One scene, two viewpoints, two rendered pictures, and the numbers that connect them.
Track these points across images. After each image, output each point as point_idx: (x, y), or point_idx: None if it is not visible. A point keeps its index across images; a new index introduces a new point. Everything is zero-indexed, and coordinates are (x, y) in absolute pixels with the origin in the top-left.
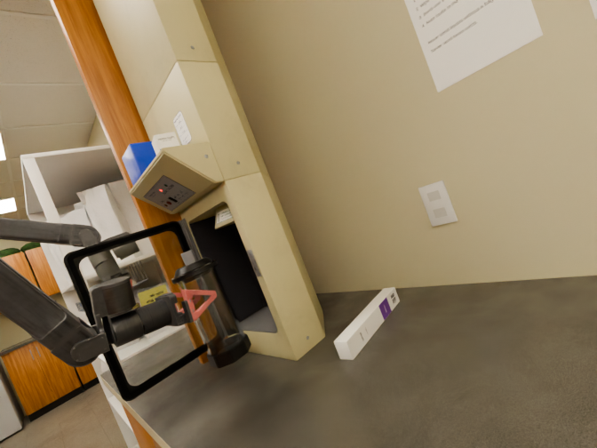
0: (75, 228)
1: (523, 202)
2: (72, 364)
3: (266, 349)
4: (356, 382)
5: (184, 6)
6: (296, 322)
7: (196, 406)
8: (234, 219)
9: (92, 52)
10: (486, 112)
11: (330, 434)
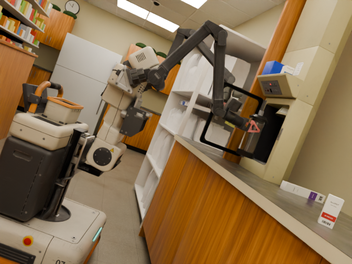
0: (230, 74)
1: None
2: (213, 112)
3: (253, 169)
4: (279, 190)
5: (340, 26)
6: (274, 167)
7: (220, 160)
8: (287, 113)
9: (290, 13)
10: None
11: (262, 185)
